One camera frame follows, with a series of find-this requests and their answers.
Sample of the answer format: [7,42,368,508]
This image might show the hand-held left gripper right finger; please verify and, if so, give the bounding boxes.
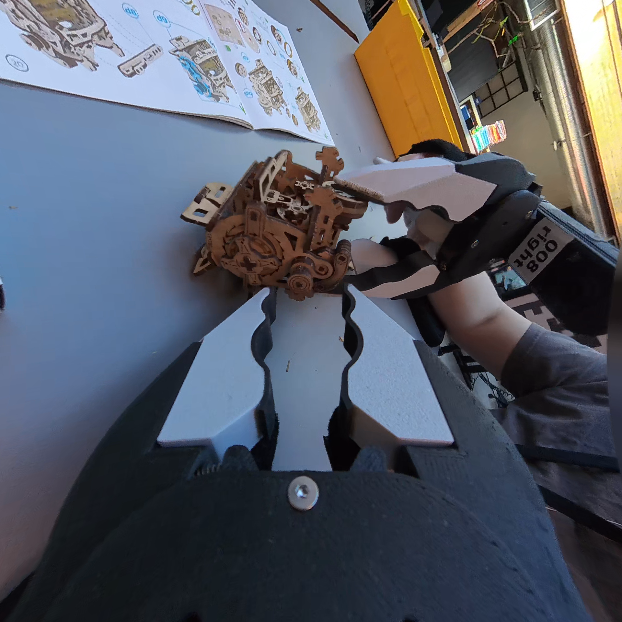
[326,283,456,469]

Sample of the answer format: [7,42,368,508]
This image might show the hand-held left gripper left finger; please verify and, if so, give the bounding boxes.
[155,287,280,469]

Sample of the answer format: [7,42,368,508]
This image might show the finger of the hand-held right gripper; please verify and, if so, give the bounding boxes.
[334,156,492,223]
[346,262,443,299]

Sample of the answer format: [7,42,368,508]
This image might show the wooden mechanical model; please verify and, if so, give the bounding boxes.
[181,146,370,302]

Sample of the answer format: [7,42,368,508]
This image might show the person's right forearm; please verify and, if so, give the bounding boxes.
[428,284,530,385]

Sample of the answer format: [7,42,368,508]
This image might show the person's right hand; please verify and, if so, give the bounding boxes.
[350,202,456,276]

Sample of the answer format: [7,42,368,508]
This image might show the colourful stacked trays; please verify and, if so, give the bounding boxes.
[471,121,508,152]

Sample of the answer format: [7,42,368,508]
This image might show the yellow plastic bin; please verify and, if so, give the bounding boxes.
[354,0,469,157]

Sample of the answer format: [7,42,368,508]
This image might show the white instruction booklet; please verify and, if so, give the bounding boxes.
[0,0,336,146]

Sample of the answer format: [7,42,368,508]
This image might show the silver ventilation duct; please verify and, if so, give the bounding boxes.
[530,19,608,234]

